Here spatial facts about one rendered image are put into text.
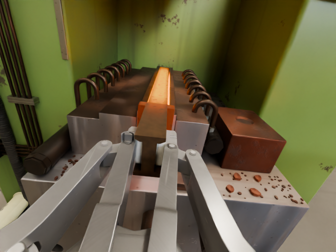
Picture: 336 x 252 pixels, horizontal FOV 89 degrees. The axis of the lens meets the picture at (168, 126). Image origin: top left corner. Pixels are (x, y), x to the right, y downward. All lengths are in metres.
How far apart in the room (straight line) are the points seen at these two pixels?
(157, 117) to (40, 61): 0.31
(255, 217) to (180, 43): 0.58
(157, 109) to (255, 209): 0.19
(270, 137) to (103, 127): 0.25
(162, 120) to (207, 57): 0.56
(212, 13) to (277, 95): 0.40
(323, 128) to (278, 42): 0.23
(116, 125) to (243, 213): 0.21
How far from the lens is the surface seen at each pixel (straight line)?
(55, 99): 0.45
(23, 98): 0.47
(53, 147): 0.28
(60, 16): 0.40
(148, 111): 0.19
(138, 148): 0.16
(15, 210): 0.65
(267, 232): 0.33
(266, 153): 0.31
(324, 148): 0.58
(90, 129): 0.27
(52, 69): 0.43
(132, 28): 0.71
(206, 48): 0.71
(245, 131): 0.29
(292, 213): 0.31
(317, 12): 0.44
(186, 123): 0.24
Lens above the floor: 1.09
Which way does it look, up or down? 27 degrees down
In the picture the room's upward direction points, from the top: 8 degrees clockwise
